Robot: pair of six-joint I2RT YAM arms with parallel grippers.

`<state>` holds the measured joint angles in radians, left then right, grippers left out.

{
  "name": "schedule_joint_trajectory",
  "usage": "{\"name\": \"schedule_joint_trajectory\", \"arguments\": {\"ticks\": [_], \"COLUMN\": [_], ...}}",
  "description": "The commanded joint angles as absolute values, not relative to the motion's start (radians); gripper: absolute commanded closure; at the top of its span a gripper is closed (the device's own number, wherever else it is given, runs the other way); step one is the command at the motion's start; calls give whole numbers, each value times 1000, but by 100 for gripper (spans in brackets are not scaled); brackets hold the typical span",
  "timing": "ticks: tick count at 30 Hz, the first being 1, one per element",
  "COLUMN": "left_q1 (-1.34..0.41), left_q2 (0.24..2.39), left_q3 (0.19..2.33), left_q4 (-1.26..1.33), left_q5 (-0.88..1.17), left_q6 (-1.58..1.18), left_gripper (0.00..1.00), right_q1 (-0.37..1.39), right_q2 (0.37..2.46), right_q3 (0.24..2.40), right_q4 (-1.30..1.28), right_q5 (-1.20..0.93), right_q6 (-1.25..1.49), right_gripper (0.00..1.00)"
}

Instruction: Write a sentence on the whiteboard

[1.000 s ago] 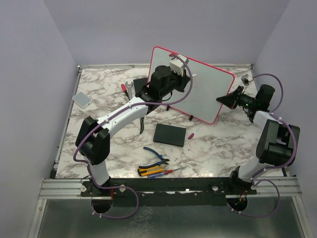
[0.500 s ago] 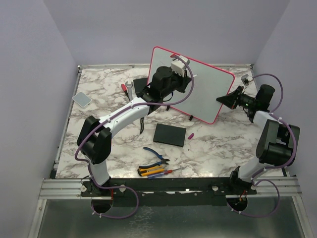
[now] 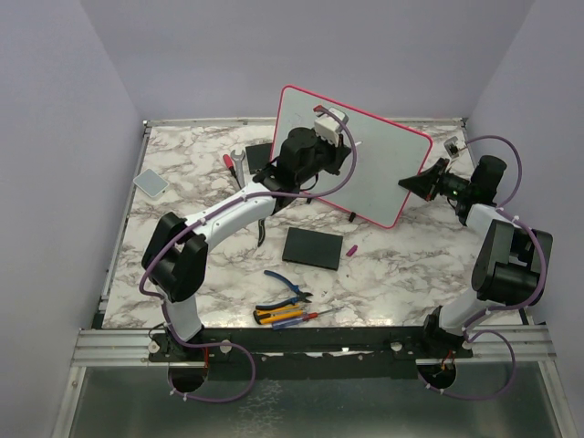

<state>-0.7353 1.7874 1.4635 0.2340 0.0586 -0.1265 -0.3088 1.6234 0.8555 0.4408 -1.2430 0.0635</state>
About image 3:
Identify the red handled wrench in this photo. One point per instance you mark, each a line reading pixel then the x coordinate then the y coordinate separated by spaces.
pixel 234 163

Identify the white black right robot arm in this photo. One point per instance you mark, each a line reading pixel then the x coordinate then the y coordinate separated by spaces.
pixel 511 266

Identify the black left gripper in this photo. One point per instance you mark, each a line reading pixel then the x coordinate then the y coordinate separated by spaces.
pixel 338 155

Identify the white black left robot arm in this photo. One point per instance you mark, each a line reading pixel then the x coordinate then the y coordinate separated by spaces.
pixel 175 259

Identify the red blue screwdriver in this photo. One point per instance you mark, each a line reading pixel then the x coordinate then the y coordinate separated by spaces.
pixel 291 322

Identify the pink framed whiteboard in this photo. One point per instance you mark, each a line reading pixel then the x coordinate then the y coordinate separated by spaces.
pixel 389 152

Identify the black handled wire stripper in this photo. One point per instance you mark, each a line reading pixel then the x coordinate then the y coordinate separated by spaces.
pixel 261 232

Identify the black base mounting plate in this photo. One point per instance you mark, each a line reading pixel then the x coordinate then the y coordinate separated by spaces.
pixel 309 353

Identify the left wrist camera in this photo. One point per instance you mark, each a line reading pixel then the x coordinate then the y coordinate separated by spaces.
pixel 327 128

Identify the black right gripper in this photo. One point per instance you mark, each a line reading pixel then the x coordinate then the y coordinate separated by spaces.
pixel 425 184

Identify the small white square box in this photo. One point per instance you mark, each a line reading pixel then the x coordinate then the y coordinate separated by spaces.
pixel 151 183

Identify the black rear network switch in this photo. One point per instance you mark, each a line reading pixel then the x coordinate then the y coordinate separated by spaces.
pixel 258 156

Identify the blue handled cutting pliers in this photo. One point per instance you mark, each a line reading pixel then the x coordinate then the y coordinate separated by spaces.
pixel 301 295

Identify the pink marker cap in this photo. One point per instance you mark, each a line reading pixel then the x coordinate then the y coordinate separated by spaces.
pixel 352 251

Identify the black flat network switch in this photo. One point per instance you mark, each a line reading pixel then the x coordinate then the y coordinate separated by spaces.
pixel 312 248

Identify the yellow black utility knife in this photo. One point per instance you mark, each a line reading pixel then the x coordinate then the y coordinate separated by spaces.
pixel 267 317

